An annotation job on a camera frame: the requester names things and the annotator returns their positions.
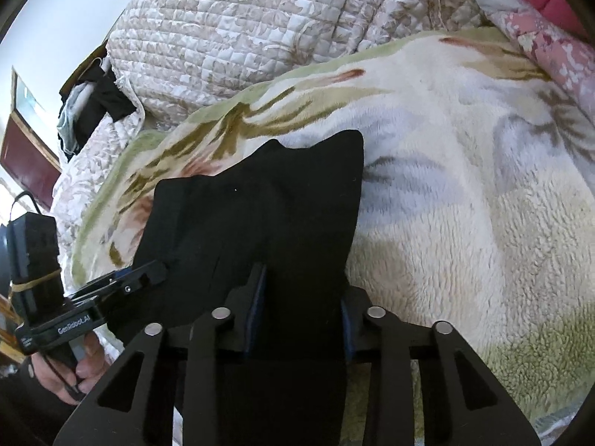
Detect floral fleece blanket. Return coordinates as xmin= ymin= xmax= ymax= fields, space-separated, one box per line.
xmin=72 ymin=25 xmax=595 ymax=446

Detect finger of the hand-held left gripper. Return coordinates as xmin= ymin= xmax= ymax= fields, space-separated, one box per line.
xmin=67 ymin=260 xmax=169 ymax=311

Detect black pants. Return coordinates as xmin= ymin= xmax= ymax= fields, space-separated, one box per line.
xmin=109 ymin=130 xmax=366 ymax=446

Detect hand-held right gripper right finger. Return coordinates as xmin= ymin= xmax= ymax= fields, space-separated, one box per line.
xmin=341 ymin=287 xmax=543 ymax=446

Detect pile of dark clothes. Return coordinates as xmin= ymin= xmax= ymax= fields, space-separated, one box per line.
xmin=56 ymin=58 xmax=138 ymax=159

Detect dark red wooden cabinet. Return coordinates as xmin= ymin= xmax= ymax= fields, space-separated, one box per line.
xmin=0 ymin=112 xmax=62 ymax=211

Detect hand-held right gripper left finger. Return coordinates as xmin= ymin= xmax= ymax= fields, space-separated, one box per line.
xmin=53 ymin=264 xmax=267 ymax=446

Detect black cable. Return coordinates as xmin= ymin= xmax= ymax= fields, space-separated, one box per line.
xmin=8 ymin=190 xmax=44 ymax=226

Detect pink floral quilt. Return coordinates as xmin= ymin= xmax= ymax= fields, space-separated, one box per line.
xmin=456 ymin=0 xmax=595 ymax=124

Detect person's left hand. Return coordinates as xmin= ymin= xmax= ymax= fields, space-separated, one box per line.
xmin=35 ymin=327 xmax=118 ymax=405

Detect person's left forearm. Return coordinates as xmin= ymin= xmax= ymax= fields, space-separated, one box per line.
xmin=0 ymin=358 xmax=82 ymax=446

